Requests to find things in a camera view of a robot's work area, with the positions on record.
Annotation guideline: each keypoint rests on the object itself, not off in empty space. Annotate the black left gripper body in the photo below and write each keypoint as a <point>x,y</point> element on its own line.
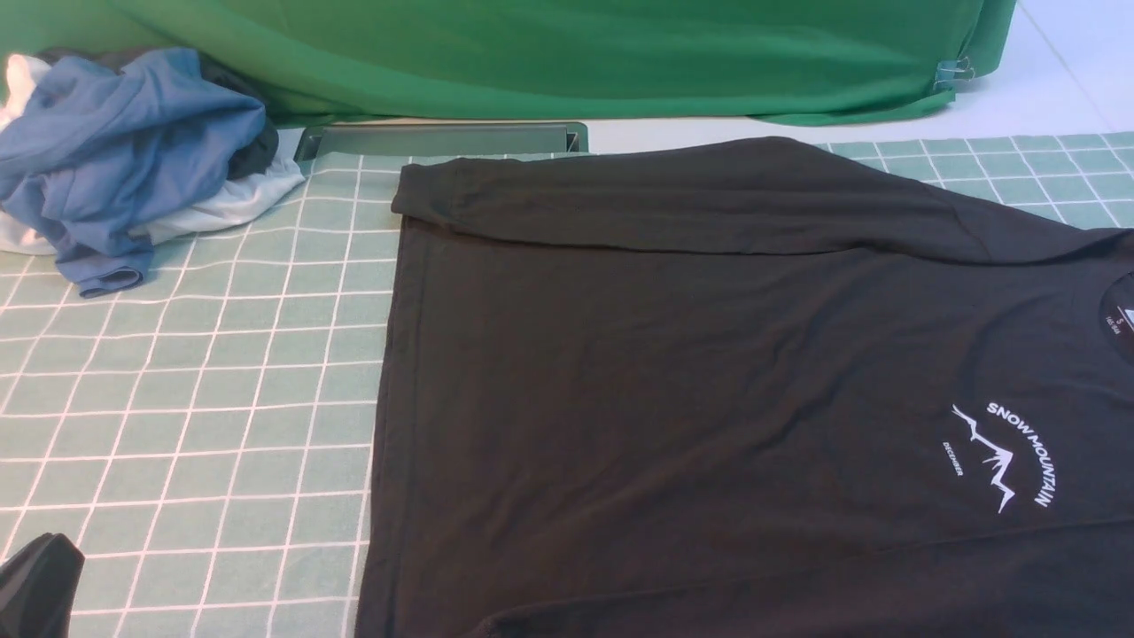
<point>38,585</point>

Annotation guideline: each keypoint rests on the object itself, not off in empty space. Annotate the dark gray long-sleeved shirt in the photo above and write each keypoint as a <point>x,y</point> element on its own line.
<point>751,389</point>

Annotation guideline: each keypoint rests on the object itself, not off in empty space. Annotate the green checkered tablecloth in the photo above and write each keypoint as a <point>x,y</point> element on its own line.
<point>207,441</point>

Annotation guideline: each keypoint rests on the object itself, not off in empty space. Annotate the blue crumpled garment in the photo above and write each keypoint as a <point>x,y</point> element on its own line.
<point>95,154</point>

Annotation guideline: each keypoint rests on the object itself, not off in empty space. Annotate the white crumpled garment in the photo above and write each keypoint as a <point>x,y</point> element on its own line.
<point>237,202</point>

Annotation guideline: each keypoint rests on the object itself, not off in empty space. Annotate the green backdrop cloth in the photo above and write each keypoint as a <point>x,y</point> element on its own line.
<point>796,63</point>

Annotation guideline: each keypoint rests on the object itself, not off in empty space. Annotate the metal binder clip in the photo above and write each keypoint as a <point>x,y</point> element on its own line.
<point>951,73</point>

